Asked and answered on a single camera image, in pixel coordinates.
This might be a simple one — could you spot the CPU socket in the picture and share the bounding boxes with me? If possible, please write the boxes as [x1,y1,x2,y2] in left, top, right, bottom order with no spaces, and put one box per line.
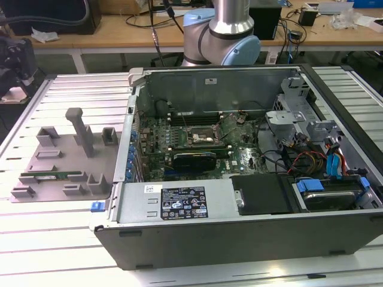
[186,124,223,147]

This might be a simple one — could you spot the crumpled white paper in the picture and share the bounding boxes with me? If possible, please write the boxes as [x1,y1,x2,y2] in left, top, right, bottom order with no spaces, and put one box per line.
[31,26,60,44]

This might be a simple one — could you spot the large black box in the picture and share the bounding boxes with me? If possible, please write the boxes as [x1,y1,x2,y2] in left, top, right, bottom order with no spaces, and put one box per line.
[0,0,102,36]

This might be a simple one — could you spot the long wooden desk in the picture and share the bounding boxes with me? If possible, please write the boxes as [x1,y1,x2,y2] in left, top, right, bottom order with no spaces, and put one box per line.
[0,0,383,75]

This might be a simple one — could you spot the grey plastic part rack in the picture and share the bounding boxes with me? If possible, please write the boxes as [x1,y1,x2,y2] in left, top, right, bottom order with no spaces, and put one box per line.
[10,106,121,204]

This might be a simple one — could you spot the green RAM stick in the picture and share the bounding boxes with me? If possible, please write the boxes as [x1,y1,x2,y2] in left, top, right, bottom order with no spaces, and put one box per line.
[21,170,85,181]

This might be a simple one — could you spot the silver power supply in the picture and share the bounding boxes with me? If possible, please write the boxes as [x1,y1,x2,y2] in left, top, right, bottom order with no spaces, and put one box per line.
[111,178,240,225]

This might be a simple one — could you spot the black graphics card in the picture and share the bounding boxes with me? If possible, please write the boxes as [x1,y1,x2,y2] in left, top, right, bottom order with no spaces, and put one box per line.
[172,151,218,173]

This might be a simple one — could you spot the green motherboard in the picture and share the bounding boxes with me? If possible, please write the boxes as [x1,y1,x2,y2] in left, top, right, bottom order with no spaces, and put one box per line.
[136,111,272,182]

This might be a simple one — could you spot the tall black box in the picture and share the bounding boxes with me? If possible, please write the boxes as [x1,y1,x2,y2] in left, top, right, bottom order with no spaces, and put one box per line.
[250,5,282,41]

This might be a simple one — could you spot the black plastic shroud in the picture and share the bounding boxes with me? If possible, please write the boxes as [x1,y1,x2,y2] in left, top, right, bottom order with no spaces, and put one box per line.
[230,174,297,216]

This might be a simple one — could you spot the open black PC case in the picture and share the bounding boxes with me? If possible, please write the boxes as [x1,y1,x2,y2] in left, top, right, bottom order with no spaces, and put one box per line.
[89,63,383,271]

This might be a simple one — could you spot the small black box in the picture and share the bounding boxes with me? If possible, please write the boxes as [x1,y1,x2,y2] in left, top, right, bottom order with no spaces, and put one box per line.
[298,8,317,27]

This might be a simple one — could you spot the blue disk carrier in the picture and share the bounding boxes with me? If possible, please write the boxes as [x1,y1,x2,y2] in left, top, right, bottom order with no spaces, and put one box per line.
[294,176,370,212]

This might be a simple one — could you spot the clear plastic bag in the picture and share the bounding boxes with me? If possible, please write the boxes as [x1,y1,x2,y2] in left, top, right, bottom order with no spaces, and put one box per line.
[330,8,359,30]

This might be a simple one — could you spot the hard disk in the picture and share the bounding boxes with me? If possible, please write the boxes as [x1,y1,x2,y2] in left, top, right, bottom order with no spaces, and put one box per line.
[302,191,358,212]

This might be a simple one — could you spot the black office chair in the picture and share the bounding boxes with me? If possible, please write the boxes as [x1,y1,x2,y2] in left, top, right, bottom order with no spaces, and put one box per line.
[344,50,383,71]

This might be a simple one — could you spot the blue box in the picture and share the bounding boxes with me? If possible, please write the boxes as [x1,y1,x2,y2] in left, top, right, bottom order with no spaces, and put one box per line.
[352,0,383,8]

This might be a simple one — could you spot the white flat box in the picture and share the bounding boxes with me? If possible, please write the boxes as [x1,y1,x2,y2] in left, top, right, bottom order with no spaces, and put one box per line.
[355,14,383,33]

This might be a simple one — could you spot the black cable with silver plug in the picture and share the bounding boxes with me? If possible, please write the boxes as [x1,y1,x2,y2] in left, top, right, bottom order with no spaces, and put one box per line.
[151,26,166,67]

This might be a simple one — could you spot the silver metal drive bracket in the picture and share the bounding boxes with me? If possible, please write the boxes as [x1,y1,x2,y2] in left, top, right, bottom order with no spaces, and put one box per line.
[265,109,306,141]
[305,120,345,168]

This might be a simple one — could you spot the red yellow black power wires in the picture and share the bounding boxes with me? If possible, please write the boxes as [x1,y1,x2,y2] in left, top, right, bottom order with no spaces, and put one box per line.
[279,133,327,178]

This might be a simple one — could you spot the blue flat data cable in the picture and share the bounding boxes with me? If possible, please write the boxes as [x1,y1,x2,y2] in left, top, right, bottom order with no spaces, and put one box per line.
[325,142,347,180]

